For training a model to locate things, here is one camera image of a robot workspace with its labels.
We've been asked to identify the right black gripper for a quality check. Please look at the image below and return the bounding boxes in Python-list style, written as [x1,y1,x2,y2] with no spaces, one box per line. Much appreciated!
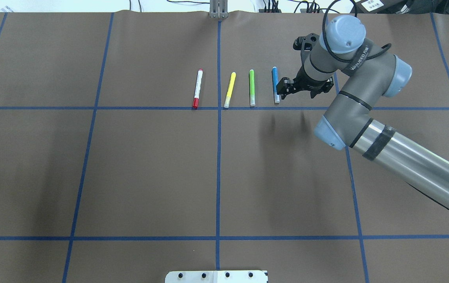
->
[277,76,334,100]

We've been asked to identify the blue highlighter pen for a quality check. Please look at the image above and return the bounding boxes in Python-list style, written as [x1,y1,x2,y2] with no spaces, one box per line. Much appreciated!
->
[271,66,280,104]

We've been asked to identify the red and white marker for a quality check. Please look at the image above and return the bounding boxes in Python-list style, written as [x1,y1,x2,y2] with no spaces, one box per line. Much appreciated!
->
[192,68,204,110]

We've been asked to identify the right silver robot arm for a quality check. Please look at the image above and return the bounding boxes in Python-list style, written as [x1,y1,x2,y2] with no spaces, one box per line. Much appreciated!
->
[276,14,449,211]

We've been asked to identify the green highlighter pen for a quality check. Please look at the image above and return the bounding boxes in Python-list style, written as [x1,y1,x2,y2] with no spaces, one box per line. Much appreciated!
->
[248,69,256,107]

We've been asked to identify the yellow highlighter pen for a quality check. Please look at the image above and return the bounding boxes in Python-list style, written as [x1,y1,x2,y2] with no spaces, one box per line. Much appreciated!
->
[223,72,236,109]

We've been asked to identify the black usb hub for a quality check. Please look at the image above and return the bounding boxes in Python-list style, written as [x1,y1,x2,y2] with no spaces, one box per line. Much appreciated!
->
[257,0,282,14]

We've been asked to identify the aluminium frame post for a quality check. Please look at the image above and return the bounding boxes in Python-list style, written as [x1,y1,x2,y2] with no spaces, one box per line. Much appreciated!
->
[209,0,229,20]

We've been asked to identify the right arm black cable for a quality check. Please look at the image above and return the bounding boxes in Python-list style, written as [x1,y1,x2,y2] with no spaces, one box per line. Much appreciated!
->
[320,0,392,64]

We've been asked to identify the white central pedestal column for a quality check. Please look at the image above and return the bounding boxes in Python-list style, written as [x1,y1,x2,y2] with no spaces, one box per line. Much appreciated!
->
[165,269,269,283]

